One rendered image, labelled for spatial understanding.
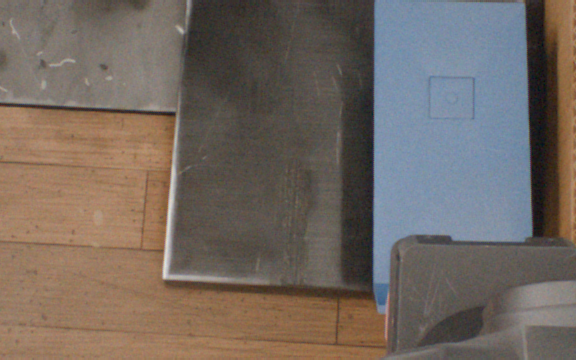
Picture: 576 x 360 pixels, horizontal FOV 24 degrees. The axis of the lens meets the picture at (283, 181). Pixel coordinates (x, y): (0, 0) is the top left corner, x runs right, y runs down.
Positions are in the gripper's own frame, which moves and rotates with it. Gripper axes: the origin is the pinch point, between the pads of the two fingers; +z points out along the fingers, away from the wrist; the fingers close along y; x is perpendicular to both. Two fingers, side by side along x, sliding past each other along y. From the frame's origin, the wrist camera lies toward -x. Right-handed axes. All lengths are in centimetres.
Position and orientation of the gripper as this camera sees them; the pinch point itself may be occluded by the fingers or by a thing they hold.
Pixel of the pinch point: (452, 301)
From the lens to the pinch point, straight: 58.2
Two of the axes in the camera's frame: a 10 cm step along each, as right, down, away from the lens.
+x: -10.0, -0.2, -0.1
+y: 0.2, -9.7, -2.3
